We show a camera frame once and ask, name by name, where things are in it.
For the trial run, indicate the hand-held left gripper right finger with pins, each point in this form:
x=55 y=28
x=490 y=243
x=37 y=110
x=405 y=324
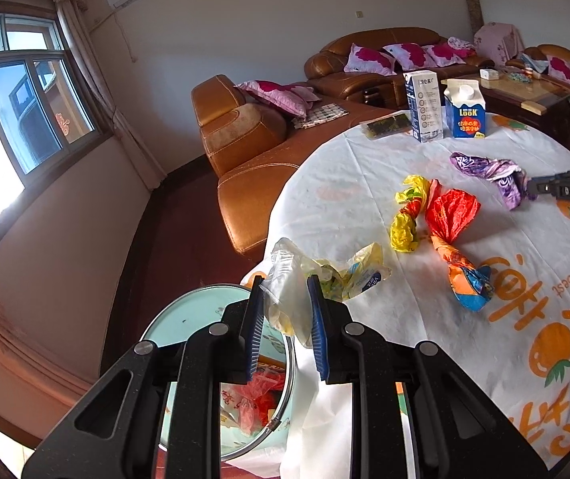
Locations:
x=317 y=329

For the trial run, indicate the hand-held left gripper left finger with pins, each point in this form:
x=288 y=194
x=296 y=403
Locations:
x=255 y=329

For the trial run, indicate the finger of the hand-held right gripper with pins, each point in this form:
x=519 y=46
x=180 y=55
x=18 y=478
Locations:
x=564 y=187

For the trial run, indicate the clear plastic bag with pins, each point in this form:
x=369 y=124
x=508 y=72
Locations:
x=285 y=279

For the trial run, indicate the light green trash bin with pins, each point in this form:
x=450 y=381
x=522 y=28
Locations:
x=195 y=309

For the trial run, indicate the yellow printed plastic wrapper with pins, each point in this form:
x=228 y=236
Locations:
x=359 y=272

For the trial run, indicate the purple wrapper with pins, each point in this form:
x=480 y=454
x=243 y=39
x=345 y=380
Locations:
x=494 y=172

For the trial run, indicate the wooden glass top coffee table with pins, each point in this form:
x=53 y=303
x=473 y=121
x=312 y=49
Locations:
x=539 y=95

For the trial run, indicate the pink floral pillow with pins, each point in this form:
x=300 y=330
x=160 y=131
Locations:
x=567 y=70
x=409 y=55
x=444 y=55
x=280 y=97
x=369 y=59
x=462 y=46

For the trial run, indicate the red printed plastic bag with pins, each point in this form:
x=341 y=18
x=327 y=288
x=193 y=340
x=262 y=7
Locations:
x=260 y=394

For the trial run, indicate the brown leather armchair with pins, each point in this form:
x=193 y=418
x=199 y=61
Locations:
x=564 y=57

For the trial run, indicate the small white box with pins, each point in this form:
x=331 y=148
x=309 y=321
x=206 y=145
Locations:
x=489 y=74

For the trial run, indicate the red translucent plastic bag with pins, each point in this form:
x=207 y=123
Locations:
x=452 y=214

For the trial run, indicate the blue gable top milk carton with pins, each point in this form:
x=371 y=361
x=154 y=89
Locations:
x=464 y=114

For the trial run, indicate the pink cloth cover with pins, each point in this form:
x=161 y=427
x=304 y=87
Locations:
x=499 y=40

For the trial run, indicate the orange blue snack wrapper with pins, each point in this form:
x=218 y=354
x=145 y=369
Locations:
x=467 y=274

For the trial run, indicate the yellow crumpled plastic wrapper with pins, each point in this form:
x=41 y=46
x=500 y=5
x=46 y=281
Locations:
x=407 y=214

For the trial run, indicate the white fruit print tablecloth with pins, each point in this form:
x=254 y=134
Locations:
x=464 y=359

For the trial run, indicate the tall white blue milk carton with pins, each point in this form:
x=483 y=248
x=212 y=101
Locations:
x=424 y=107

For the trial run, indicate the rolled straw mat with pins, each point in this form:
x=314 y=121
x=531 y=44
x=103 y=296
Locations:
x=473 y=15

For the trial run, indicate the brown leather chaise sofa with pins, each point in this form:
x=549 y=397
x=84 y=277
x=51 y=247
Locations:
x=245 y=159

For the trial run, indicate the dark green snack packet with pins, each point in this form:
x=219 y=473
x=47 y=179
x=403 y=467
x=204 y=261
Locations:
x=387 y=125

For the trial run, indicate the dark wooden side table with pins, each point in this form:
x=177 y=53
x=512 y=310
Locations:
x=377 y=97

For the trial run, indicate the checked cloth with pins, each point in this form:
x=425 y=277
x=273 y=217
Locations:
x=322 y=114

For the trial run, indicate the brown leather long sofa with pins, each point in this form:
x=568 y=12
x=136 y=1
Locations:
x=359 y=67

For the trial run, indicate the beige curtain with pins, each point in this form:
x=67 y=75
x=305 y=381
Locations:
x=100 y=75

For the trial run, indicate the window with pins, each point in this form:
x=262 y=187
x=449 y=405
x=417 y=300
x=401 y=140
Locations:
x=20 y=119

